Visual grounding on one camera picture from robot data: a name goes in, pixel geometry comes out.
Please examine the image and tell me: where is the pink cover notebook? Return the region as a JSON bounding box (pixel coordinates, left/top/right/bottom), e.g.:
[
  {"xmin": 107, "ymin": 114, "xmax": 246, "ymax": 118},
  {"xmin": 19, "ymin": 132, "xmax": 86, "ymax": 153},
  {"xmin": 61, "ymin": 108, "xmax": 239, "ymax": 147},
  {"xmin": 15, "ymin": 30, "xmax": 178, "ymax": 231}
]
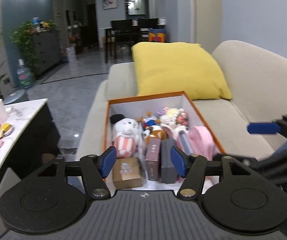
[{"xmin": 176, "ymin": 125, "xmax": 221, "ymax": 183}]

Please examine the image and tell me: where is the purple illustrated book box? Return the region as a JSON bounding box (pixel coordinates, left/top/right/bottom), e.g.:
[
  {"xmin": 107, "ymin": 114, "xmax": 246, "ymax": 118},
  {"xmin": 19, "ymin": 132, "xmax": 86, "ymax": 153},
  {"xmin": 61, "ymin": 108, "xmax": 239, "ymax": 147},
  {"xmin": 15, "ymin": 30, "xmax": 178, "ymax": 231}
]
[{"xmin": 145, "ymin": 138, "xmax": 161, "ymax": 181}]

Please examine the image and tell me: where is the small cardboard box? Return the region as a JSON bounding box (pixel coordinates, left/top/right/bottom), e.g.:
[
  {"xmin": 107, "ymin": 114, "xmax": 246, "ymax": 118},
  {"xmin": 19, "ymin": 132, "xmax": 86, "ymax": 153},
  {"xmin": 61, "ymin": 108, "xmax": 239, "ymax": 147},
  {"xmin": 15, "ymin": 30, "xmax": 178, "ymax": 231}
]
[{"xmin": 112, "ymin": 157, "xmax": 142, "ymax": 190}]

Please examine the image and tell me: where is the white plush in striped cup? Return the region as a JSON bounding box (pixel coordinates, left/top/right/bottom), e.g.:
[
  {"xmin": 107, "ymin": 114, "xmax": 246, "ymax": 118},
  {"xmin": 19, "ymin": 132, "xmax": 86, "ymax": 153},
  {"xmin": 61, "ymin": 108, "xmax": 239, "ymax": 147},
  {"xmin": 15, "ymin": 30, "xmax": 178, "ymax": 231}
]
[{"xmin": 110, "ymin": 114, "xmax": 143, "ymax": 159}]

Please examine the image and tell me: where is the beige fabric sofa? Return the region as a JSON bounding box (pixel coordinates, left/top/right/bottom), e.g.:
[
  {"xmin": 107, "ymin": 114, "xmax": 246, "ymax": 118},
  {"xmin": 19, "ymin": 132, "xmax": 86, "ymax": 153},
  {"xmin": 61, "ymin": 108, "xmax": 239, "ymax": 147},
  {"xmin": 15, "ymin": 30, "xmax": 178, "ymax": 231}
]
[{"xmin": 76, "ymin": 40, "xmax": 287, "ymax": 159}]

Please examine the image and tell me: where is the brown white plush dog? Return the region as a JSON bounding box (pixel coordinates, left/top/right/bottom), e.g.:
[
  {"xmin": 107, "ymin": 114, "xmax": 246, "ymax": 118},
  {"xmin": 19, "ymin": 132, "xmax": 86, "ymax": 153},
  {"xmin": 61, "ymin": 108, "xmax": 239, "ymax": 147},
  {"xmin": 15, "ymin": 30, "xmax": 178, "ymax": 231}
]
[{"xmin": 143, "ymin": 125, "xmax": 168, "ymax": 144}]

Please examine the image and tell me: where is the orange storage box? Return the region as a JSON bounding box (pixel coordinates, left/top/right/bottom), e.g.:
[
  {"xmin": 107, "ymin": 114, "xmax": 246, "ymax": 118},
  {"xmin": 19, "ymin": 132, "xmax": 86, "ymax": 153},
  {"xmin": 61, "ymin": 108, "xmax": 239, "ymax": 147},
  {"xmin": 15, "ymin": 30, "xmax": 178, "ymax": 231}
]
[{"xmin": 103, "ymin": 92, "xmax": 224, "ymax": 193}]

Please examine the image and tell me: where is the white marble coffee table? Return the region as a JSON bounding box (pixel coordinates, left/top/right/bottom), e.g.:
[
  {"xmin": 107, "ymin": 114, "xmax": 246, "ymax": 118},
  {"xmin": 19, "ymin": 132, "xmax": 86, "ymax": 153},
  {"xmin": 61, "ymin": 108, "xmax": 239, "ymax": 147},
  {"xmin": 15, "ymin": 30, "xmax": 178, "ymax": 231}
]
[{"xmin": 0, "ymin": 99, "xmax": 60, "ymax": 183}]

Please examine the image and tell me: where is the yellow toy on coaster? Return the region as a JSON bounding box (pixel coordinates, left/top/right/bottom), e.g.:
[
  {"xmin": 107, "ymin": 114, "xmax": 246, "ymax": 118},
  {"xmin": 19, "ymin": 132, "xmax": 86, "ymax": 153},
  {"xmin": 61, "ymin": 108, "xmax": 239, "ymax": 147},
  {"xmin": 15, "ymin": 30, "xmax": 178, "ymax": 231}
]
[{"xmin": 0, "ymin": 123, "xmax": 14, "ymax": 137}]

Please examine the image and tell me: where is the grey round trash bin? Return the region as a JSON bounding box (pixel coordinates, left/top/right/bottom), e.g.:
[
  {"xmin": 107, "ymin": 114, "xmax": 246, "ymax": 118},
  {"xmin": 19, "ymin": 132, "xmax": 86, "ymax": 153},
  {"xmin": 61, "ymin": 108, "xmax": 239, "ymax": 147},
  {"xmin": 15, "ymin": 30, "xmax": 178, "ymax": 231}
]
[{"xmin": 3, "ymin": 89, "xmax": 29, "ymax": 105}]

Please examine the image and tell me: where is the yellow cushion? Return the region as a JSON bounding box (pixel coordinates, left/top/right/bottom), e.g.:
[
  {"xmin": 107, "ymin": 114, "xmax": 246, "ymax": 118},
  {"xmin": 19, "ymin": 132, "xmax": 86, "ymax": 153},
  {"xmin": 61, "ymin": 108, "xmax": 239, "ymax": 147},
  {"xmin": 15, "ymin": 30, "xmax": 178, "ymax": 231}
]
[{"xmin": 132, "ymin": 42, "xmax": 233, "ymax": 100}]

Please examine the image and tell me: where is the water jug bottle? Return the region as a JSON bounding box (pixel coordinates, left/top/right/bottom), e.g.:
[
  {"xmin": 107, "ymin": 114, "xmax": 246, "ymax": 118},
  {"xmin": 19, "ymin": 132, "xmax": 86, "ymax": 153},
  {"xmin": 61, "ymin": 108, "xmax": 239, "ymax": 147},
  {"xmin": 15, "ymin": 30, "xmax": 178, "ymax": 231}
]
[{"xmin": 16, "ymin": 59, "xmax": 34, "ymax": 89}]

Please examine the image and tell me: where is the dark grey cabinet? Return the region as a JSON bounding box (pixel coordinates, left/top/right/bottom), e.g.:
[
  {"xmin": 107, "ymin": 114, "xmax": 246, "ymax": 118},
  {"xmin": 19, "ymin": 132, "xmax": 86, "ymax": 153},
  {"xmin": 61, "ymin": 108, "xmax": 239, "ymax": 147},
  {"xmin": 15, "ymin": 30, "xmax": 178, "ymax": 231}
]
[{"xmin": 33, "ymin": 30, "xmax": 62, "ymax": 78}]

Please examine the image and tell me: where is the dining table with chairs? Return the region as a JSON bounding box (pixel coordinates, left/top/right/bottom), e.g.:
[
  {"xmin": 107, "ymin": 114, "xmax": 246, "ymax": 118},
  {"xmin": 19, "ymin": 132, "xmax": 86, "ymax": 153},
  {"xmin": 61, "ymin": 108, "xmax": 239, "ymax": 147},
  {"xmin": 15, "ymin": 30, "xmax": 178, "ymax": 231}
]
[{"xmin": 102, "ymin": 18, "xmax": 166, "ymax": 63}]

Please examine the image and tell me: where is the green trailing plant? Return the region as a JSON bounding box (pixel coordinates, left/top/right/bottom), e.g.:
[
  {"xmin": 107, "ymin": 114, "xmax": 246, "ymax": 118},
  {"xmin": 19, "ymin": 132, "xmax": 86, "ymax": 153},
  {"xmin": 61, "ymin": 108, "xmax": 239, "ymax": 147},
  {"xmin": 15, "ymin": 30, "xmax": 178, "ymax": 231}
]
[{"xmin": 9, "ymin": 19, "xmax": 59, "ymax": 73}]

